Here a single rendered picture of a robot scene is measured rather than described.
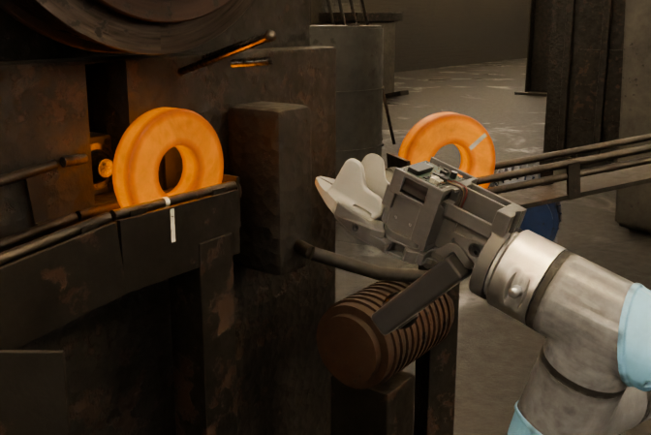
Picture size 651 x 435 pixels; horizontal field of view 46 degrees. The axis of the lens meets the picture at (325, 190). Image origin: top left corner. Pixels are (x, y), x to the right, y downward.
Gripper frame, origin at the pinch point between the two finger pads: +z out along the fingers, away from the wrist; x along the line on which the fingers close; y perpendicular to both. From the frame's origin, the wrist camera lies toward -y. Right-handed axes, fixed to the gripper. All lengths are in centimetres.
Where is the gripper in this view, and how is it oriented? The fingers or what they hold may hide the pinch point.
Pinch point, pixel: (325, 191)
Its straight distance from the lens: 78.4
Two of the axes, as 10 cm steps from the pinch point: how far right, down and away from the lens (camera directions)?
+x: -5.9, 1.8, -7.9
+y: 2.5, -8.9, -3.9
